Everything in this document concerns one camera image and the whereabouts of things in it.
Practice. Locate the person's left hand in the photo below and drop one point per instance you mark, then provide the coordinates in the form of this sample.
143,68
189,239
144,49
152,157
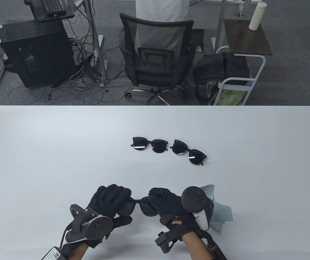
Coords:
108,200

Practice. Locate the person's right hand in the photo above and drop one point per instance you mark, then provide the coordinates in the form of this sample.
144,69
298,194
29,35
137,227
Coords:
168,207

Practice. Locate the black sunglasses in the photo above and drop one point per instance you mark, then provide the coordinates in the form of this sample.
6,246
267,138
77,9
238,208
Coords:
149,210
159,146
195,157

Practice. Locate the grey and white controller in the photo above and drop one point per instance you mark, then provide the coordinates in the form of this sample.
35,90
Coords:
95,227
195,199

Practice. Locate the light blue cleaning cloth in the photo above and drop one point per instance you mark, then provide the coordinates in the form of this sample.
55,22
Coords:
221,214

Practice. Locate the person's right forearm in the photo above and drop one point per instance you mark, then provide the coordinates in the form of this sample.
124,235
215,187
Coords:
195,247

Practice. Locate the person's left forearm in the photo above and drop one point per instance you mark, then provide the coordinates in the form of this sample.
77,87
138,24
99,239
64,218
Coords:
77,252

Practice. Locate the green packet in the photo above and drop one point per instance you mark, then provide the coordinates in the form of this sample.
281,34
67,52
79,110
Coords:
232,97

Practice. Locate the black mesh office chair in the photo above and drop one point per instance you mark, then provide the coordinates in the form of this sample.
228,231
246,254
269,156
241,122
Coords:
154,73

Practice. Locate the black backpack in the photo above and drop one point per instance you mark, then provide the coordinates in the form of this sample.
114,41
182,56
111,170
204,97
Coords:
214,67

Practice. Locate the white desk leg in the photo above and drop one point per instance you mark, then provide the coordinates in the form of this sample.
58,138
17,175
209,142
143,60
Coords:
96,40

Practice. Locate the black computer tower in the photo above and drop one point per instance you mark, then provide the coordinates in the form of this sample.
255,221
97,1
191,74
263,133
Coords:
35,54

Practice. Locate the dark brown side table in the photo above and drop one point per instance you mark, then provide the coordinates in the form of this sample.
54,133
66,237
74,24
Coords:
247,40

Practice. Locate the black keyboard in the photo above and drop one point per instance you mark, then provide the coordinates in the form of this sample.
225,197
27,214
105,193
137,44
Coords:
53,6

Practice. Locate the black keyboard tray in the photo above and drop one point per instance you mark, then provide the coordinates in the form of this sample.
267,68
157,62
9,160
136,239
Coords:
37,9

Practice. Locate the white cylindrical bottle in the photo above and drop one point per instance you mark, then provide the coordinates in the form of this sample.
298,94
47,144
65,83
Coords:
256,16

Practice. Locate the white metal desk frame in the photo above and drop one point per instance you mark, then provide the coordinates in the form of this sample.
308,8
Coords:
220,21

